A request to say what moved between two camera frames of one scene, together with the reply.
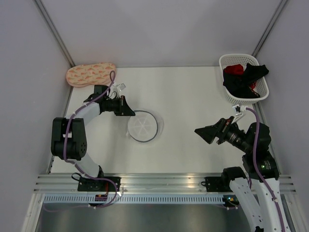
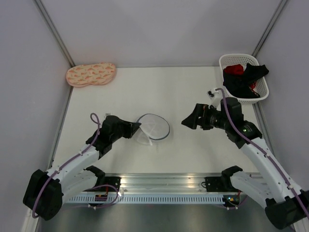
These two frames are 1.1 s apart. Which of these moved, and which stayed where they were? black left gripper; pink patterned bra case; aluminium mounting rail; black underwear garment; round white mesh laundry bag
Moved: round white mesh laundry bag; black left gripper
Stayed: pink patterned bra case; black underwear garment; aluminium mounting rail
